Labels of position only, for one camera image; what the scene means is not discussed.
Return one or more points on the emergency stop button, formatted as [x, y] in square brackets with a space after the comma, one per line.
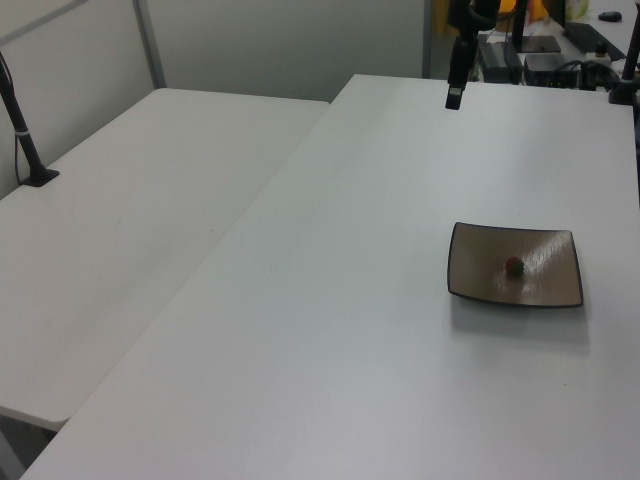
[601, 50]

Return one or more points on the black electronics box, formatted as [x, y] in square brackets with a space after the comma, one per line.
[497, 60]

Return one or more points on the black box with green light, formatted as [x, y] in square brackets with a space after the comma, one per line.
[547, 67]

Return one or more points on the grey partition frame post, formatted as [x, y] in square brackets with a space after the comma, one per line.
[427, 40]
[150, 45]

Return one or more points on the red strawberry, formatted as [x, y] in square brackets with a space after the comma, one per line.
[514, 266]

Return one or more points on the black keyboard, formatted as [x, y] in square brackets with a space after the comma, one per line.
[590, 40]

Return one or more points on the black computer mouse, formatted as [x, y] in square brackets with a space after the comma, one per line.
[610, 16]

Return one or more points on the white side table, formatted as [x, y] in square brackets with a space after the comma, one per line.
[125, 225]

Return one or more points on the square brown ceramic plate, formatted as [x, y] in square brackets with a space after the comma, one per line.
[480, 265]

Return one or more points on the black monitor stand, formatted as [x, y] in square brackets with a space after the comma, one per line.
[520, 25]

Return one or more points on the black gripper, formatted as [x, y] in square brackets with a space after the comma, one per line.
[460, 12]

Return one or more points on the black camera stand pole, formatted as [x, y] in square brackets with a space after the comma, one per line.
[22, 135]
[627, 65]

